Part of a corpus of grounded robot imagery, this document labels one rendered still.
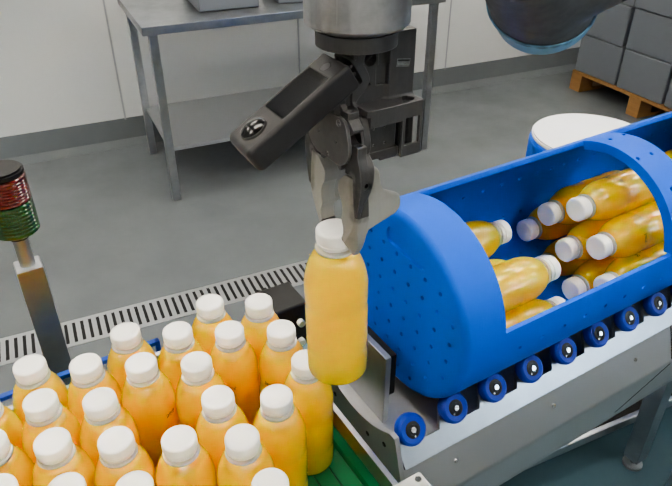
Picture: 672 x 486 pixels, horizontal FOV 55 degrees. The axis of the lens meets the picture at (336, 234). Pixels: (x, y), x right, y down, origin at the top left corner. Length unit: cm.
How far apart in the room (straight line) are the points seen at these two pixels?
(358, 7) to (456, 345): 46
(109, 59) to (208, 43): 59
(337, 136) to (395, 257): 34
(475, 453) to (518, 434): 9
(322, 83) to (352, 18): 6
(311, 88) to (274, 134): 5
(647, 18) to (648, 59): 25
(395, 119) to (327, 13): 11
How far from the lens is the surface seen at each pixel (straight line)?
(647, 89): 475
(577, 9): 59
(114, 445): 78
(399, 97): 60
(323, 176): 62
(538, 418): 110
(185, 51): 414
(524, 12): 57
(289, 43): 433
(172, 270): 294
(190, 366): 84
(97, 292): 290
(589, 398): 118
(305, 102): 54
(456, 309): 80
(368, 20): 53
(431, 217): 83
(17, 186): 99
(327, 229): 64
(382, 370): 90
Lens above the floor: 166
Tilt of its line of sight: 32 degrees down
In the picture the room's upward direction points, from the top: straight up
